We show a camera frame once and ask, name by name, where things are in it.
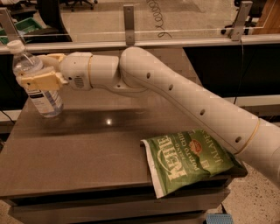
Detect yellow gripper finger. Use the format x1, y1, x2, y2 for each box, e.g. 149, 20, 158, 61
38, 53, 66, 70
17, 72, 67, 91

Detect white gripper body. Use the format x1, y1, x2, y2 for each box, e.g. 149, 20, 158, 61
59, 52, 92, 90

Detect clear plastic water bottle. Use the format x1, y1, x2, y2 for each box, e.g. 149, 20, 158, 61
7, 40, 65, 117

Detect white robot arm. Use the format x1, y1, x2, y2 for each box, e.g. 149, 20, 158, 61
14, 47, 280, 185

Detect green plastic bin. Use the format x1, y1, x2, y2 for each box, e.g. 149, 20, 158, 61
0, 17, 42, 45

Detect green Kettle chips bag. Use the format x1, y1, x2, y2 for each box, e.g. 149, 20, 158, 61
142, 129, 244, 199

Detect blue textured pad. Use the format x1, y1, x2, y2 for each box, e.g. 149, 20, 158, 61
206, 213, 234, 224

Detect left metal bracket post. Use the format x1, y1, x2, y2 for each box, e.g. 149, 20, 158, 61
0, 7, 25, 43

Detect metal bracket post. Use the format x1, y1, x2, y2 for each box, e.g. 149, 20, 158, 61
0, 7, 25, 43
229, 1, 253, 41
123, 4, 135, 46

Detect middle metal bracket post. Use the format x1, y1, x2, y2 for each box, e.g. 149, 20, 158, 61
123, 4, 135, 46

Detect black coiled cable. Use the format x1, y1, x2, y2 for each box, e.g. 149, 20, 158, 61
146, 0, 173, 39

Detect black hanging cable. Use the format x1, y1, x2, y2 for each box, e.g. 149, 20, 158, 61
233, 40, 246, 106

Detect right metal bracket post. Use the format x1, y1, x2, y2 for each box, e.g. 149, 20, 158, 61
229, 1, 253, 41

